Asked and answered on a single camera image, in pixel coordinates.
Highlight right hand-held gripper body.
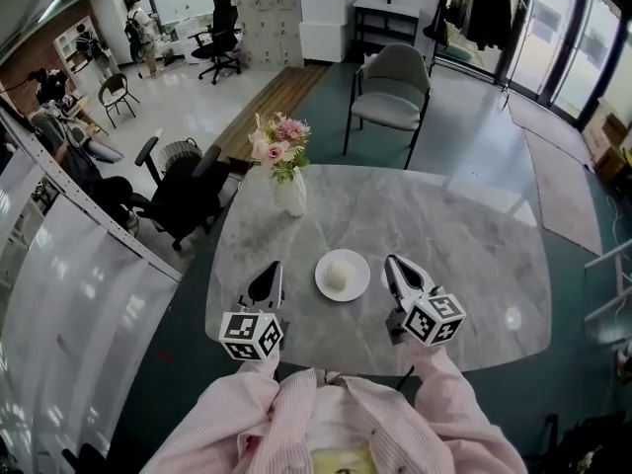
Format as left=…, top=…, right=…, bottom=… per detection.
left=387, top=290, right=468, bottom=349

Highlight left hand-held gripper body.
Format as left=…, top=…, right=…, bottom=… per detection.
left=218, top=293, right=287, bottom=363

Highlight white round plate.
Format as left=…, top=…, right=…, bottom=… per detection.
left=314, top=248, right=371, bottom=303

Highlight person's left forearm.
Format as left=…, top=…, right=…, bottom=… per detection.
left=140, top=353, right=282, bottom=474

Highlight person's right forearm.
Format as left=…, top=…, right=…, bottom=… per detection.
left=404, top=341, right=529, bottom=474

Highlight grey marble table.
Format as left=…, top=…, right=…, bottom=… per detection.
left=204, top=164, right=553, bottom=377

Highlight white ribbed vase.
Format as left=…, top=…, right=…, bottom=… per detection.
left=274, top=165, right=308, bottom=218

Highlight black office chair with armrests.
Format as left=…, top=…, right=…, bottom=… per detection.
left=132, top=135, right=233, bottom=252

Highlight person's body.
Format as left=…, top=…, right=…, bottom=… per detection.
left=236, top=367, right=455, bottom=474

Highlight pink flower bouquet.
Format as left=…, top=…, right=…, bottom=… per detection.
left=248, top=111, right=312, bottom=185

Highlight white ribbed basket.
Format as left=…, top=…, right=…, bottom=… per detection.
left=158, top=137, right=203, bottom=172

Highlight light brown rug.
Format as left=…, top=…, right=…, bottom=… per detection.
left=522, top=128, right=603, bottom=257

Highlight white metal shelving rack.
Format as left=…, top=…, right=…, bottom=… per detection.
left=0, top=96, right=184, bottom=463

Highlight grey armchair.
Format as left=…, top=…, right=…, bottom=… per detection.
left=343, top=41, right=434, bottom=171

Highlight black office chair with sprig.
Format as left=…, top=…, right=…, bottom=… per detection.
left=525, top=410, right=632, bottom=474

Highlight dark brown door mat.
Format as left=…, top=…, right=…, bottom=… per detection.
left=508, top=91, right=593, bottom=167

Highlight black swivel office chair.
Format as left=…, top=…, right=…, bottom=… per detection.
left=61, top=441, right=108, bottom=474

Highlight small white flower sprig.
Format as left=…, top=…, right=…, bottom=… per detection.
left=577, top=444, right=601, bottom=471

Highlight cardboard boxes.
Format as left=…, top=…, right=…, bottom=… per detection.
left=582, top=99, right=632, bottom=182

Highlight black woven chair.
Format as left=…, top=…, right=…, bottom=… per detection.
left=97, top=72, right=142, bottom=128

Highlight black high-back office chair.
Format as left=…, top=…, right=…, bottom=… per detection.
left=187, top=0, right=244, bottom=86

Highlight black clothes rack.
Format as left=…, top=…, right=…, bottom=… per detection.
left=427, top=0, right=537, bottom=91

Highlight white cabinet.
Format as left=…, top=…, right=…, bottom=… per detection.
left=298, top=0, right=353, bottom=64

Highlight patterned white partition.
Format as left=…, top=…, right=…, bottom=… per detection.
left=230, top=0, right=305, bottom=71

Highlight dark hanging coats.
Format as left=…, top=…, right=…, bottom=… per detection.
left=446, top=0, right=514, bottom=52

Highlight black framed glass doors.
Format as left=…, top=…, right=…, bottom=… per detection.
left=508, top=0, right=632, bottom=128

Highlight white bookshelf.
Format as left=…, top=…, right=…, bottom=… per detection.
left=52, top=15, right=119, bottom=98

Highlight black frame side table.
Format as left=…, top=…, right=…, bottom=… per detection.
left=353, top=0, right=421, bottom=61

